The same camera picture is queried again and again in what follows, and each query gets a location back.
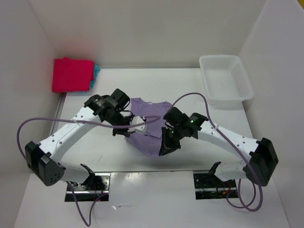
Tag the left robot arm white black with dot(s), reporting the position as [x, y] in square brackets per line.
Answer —
[67, 136]

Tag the magenta t shirt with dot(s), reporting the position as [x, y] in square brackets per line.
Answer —
[72, 75]

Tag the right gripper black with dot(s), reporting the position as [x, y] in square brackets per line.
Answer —
[167, 146]

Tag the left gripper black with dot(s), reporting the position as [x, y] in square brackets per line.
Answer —
[124, 131]

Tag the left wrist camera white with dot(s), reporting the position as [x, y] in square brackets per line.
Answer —
[141, 125]

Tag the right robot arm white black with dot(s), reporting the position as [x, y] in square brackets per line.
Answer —
[258, 158]

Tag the lavender t shirt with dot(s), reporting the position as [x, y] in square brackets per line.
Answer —
[148, 143]

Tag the cyan t shirt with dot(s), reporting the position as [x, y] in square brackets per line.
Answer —
[95, 74]

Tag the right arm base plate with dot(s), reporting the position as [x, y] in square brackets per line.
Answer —
[208, 187]

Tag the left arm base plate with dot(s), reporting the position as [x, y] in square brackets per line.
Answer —
[99, 189]

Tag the white plastic basket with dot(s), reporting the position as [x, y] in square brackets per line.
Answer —
[225, 80]

